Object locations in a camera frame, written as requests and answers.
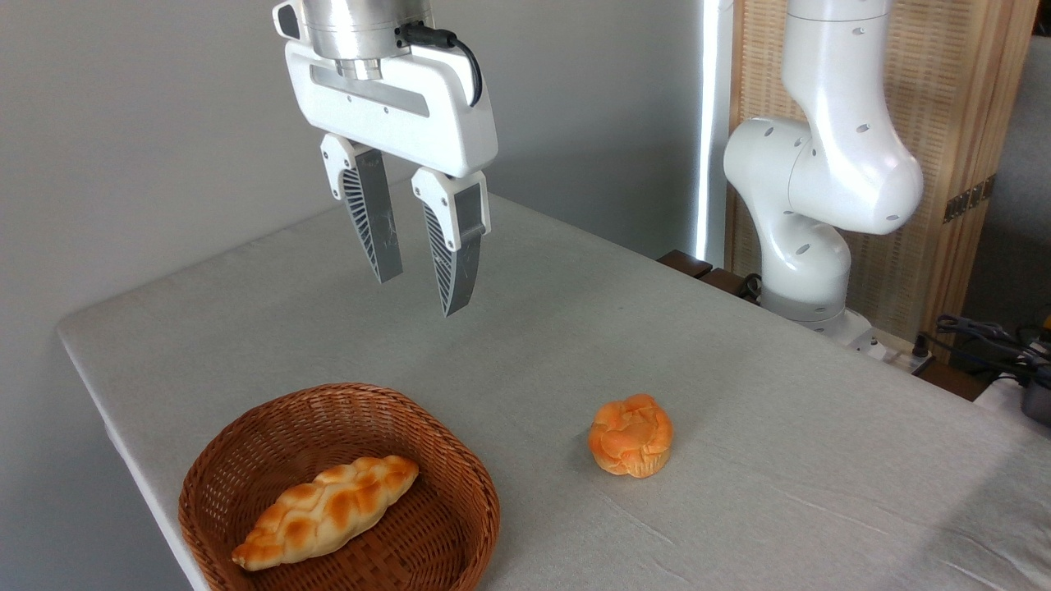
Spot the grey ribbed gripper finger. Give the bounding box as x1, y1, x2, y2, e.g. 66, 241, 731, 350
319, 133, 406, 285
411, 168, 493, 318

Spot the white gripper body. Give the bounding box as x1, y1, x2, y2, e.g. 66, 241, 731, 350
284, 39, 500, 180

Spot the round orange bread bun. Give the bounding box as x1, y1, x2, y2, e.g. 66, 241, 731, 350
587, 393, 674, 479

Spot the brown woven wicker basket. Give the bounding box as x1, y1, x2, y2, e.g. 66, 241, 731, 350
178, 383, 502, 591

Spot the long braided bread loaf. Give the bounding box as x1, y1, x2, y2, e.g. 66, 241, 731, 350
231, 455, 420, 572

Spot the grey tablecloth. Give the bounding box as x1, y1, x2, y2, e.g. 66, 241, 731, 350
56, 176, 1051, 591

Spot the dark brown wooden block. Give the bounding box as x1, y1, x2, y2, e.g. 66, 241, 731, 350
657, 250, 714, 280
698, 267, 762, 305

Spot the white power strip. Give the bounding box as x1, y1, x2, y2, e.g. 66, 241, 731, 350
869, 332, 937, 375

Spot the metal screen hinge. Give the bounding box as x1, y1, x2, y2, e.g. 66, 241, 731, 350
942, 173, 998, 225

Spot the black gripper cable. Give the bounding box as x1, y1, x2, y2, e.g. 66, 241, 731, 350
397, 22, 484, 108

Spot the black cable bundle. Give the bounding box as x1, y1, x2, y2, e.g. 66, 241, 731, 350
915, 314, 1051, 388

